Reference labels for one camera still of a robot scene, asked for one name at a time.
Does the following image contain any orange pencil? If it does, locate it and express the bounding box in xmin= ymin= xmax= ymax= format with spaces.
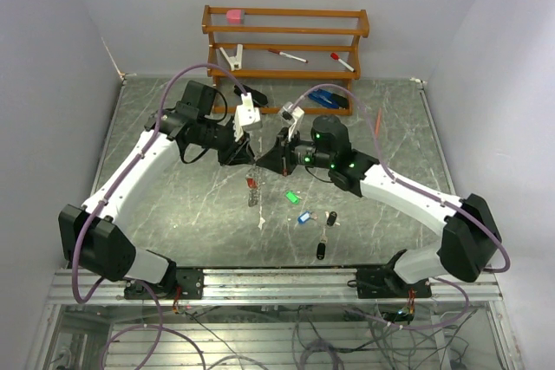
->
xmin=375 ymin=107 xmax=382 ymax=137

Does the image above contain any wooden three-tier shelf rack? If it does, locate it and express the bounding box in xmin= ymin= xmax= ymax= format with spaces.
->
xmin=201 ymin=5 xmax=370 ymax=89

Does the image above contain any purple cable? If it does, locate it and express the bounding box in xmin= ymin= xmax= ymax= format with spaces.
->
xmin=294 ymin=83 xmax=512 ymax=274
xmin=71 ymin=62 xmax=252 ymax=304

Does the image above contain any purple cable loop below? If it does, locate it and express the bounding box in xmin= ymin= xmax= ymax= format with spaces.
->
xmin=98 ymin=282 xmax=207 ymax=370

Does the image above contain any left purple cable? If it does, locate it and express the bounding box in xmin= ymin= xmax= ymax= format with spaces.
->
xmin=71 ymin=62 xmax=252 ymax=304

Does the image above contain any red tipped white marker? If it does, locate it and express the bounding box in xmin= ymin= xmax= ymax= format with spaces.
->
xmin=330 ymin=52 xmax=356 ymax=73

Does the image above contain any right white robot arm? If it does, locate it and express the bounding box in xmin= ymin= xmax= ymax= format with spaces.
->
xmin=256 ymin=115 xmax=501 ymax=297

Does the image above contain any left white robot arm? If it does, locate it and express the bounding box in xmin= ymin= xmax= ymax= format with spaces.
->
xmin=58 ymin=81 xmax=260 ymax=298

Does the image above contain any large metal keyring chain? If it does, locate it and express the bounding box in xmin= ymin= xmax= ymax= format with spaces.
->
xmin=245 ymin=164 xmax=264 ymax=207

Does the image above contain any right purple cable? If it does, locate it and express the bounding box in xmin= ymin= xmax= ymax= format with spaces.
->
xmin=294 ymin=83 xmax=512 ymax=274

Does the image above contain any blue stapler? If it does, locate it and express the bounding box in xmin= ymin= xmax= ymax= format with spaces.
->
xmin=307 ymin=88 xmax=350 ymax=110

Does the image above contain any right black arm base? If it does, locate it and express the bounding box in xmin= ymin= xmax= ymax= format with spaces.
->
xmin=347 ymin=265 xmax=432 ymax=299

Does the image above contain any black stapler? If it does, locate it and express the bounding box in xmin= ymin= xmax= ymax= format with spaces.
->
xmin=233 ymin=84 xmax=269 ymax=107

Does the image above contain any red capped white marker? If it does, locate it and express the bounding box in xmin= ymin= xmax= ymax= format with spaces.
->
xmin=267 ymin=49 xmax=309 ymax=64

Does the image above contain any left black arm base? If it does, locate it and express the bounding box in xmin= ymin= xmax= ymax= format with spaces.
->
xmin=123 ymin=267 xmax=205 ymax=300

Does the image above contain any pink eraser block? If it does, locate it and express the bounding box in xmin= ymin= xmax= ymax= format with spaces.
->
xmin=225 ymin=9 xmax=245 ymax=25

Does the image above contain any white plastic clip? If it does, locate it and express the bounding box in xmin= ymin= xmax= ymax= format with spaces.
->
xmin=219 ymin=44 xmax=244 ymax=71

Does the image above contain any black key fob lower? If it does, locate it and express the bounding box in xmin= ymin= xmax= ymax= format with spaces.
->
xmin=316 ymin=242 xmax=326 ymax=260

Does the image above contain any green key tag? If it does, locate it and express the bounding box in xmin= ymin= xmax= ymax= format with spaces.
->
xmin=285 ymin=191 xmax=300 ymax=204

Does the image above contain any blue key tag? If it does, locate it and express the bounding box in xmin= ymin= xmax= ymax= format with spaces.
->
xmin=297 ymin=211 xmax=312 ymax=224

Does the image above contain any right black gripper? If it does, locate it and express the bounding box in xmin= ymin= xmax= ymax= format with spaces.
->
xmin=256 ymin=126 xmax=334 ymax=177

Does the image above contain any aluminium mounting rail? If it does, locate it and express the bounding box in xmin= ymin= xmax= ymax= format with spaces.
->
xmin=46 ymin=269 xmax=502 ymax=306

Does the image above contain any black key fob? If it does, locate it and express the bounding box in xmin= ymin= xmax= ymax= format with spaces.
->
xmin=326 ymin=211 xmax=337 ymax=227
xmin=316 ymin=242 xmax=326 ymax=260

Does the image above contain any black key fob upper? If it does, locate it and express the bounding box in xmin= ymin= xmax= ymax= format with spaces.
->
xmin=326 ymin=211 xmax=337 ymax=227

